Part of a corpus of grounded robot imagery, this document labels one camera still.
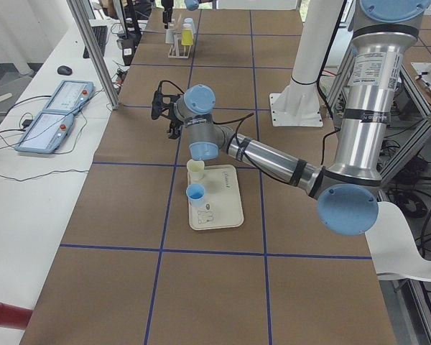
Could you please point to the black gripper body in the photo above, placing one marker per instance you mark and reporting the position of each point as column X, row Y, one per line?
column 174, row 123
column 166, row 11

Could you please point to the yellow plastic cup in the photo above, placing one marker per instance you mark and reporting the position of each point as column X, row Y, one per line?
column 187, row 38

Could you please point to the pale cream cup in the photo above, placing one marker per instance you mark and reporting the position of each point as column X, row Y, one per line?
column 195, row 170

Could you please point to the blue cup front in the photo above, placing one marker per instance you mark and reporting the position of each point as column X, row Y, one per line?
column 195, row 193

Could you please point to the pink plastic cup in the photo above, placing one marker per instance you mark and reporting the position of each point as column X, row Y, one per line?
column 188, row 27

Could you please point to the grey plastic cup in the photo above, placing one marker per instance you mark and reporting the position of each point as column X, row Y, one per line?
column 170, row 36

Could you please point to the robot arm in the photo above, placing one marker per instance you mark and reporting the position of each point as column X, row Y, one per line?
column 194, row 4
column 345, row 191

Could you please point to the upper teach pendant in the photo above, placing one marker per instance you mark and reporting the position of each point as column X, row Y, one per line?
column 70, row 96

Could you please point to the teach pendant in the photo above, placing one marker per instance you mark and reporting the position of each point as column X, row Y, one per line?
column 46, row 133
column 70, row 96

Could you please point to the black computer mouse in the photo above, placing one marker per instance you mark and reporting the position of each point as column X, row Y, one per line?
column 64, row 70

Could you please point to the lower teach pendant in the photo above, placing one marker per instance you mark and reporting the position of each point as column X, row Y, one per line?
column 46, row 133

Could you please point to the white plastic tray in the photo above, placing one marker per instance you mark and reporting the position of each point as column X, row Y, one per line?
column 221, row 206

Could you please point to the red cylinder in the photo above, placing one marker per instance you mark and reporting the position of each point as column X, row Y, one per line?
column 14, row 317

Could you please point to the white chair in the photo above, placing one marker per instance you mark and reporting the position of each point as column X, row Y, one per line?
column 392, row 247

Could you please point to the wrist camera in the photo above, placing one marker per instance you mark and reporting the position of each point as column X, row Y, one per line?
column 157, row 105

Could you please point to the white wire cup rack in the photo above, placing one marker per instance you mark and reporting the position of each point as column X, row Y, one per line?
column 177, row 51

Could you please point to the aluminium frame post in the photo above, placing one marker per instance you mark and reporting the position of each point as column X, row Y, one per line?
column 81, row 19

